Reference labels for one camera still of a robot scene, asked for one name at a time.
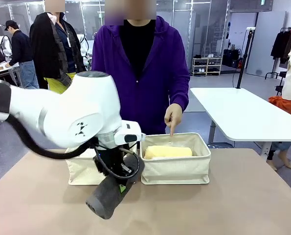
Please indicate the black step stool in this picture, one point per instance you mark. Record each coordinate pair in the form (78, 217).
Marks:
(281, 83)

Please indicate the white table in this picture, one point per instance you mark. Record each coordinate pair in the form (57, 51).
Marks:
(238, 112)

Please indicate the cream fabric basket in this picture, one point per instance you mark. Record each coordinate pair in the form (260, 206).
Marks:
(174, 169)
(81, 169)

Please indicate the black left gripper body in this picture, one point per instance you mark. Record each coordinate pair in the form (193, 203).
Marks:
(111, 161)

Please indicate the black tripod pole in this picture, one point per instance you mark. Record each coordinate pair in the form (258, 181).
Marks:
(243, 61)

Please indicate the wooden shoe rack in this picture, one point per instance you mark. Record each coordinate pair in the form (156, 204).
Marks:
(206, 66)

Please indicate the clothes rack with dark garments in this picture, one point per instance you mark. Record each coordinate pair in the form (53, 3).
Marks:
(282, 46)

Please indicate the person in purple hoodie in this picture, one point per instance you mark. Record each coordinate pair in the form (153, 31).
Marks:
(145, 80)

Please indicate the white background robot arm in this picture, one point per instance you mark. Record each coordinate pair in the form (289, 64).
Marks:
(4, 45)

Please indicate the man in black cap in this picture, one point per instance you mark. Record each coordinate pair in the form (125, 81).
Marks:
(20, 54)

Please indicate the dark grey towel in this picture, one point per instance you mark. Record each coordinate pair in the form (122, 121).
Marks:
(106, 195)

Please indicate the person's left forearm purple sleeve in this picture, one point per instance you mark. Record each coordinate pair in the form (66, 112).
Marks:
(180, 95)

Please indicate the black suitcases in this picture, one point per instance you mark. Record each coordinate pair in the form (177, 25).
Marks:
(230, 57)

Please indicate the person in black coat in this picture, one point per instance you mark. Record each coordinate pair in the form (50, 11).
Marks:
(50, 49)

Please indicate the yellow towel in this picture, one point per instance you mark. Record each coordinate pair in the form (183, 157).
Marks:
(167, 151)

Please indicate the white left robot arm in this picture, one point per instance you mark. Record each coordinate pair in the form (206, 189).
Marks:
(81, 105)

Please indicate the person's left hand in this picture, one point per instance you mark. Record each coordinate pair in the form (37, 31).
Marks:
(174, 115)

